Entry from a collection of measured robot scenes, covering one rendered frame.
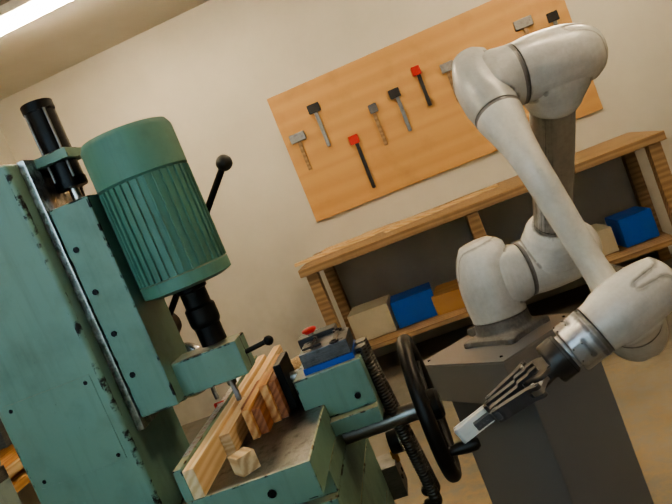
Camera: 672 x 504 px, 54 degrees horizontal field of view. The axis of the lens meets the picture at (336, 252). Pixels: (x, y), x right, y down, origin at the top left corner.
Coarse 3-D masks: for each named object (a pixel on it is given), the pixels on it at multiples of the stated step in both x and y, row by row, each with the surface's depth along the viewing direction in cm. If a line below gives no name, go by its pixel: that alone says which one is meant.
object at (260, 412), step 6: (258, 402) 123; (264, 402) 123; (252, 408) 121; (258, 408) 120; (264, 408) 122; (258, 414) 120; (264, 414) 121; (258, 420) 120; (264, 420) 120; (270, 420) 123; (258, 426) 120; (264, 426) 120; (270, 426) 122; (264, 432) 120
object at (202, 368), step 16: (240, 336) 129; (192, 352) 130; (208, 352) 125; (224, 352) 125; (240, 352) 125; (176, 368) 126; (192, 368) 126; (208, 368) 126; (224, 368) 126; (240, 368) 125; (192, 384) 127; (208, 384) 126
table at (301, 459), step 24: (312, 408) 123; (360, 408) 122; (288, 432) 116; (312, 432) 111; (336, 432) 122; (264, 456) 109; (288, 456) 105; (312, 456) 103; (216, 480) 107; (240, 480) 103; (264, 480) 102; (288, 480) 101; (312, 480) 101
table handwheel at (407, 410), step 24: (408, 336) 127; (408, 360) 118; (408, 384) 116; (432, 384) 140; (408, 408) 126; (432, 408) 124; (360, 432) 127; (432, 432) 113; (456, 456) 130; (456, 480) 120
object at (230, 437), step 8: (272, 352) 164; (280, 352) 168; (272, 360) 158; (264, 368) 151; (256, 376) 147; (232, 416) 124; (240, 416) 124; (232, 424) 119; (240, 424) 123; (224, 432) 117; (232, 432) 117; (240, 432) 121; (224, 440) 116; (232, 440) 116; (240, 440) 120; (224, 448) 116; (232, 448) 116
